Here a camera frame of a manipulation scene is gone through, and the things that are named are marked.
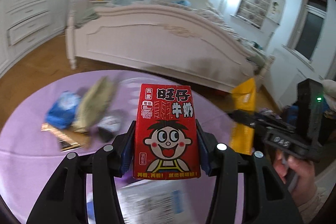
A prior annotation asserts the white wardrobe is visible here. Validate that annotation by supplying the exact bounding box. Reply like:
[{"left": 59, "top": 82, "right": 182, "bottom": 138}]
[{"left": 1, "top": 0, "right": 69, "bottom": 75}]

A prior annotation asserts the red Wangzai milk carton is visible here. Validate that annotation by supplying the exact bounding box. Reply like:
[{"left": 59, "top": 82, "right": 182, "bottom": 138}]
[{"left": 133, "top": 84, "right": 201, "bottom": 180}]

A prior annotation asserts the gold wrapper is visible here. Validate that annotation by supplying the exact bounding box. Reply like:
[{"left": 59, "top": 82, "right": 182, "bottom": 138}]
[{"left": 41, "top": 123, "right": 91, "bottom": 151}]

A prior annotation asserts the blue tissue pack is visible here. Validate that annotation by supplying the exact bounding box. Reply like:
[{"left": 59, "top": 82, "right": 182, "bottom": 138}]
[{"left": 45, "top": 91, "right": 81, "bottom": 129}]

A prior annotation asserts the yellow envelope package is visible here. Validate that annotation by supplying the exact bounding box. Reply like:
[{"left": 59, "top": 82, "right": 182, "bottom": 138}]
[{"left": 230, "top": 78, "right": 256, "bottom": 155}]

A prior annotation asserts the beige paper bag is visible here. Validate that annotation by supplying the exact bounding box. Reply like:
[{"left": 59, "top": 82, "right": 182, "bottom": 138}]
[{"left": 71, "top": 76, "right": 117, "bottom": 133}]

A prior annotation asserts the person's right hand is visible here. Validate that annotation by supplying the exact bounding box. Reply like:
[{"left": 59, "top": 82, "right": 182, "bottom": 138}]
[{"left": 273, "top": 148, "right": 318, "bottom": 208}]

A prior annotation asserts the white wooden bed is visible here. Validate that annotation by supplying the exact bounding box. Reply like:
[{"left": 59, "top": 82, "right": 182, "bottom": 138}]
[{"left": 66, "top": 0, "right": 275, "bottom": 92}]

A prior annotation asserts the small black white pouch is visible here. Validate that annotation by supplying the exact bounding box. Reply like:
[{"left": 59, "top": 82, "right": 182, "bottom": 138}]
[{"left": 97, "top": 115, "right": 122, "bottom": 143}]

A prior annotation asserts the white plastic bag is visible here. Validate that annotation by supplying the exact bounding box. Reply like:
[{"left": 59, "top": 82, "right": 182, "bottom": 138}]
[{"left": 117, "top": 180, "right": 194, "bottom": 223}]

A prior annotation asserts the window with white frame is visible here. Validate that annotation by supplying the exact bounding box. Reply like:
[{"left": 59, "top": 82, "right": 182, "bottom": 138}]
[{"left": 287, "top": 0, "right": 328, "bottom": 62}]

